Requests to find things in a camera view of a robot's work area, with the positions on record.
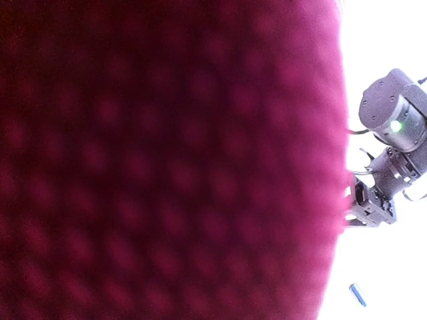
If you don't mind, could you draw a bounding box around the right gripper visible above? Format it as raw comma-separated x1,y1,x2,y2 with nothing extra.
345,176,397,227

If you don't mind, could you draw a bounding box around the red student backpack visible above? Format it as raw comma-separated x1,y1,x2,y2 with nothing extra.
1,1,349,319

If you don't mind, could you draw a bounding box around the blue capped marker pen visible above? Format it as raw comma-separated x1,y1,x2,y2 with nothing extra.
349,283,367,307

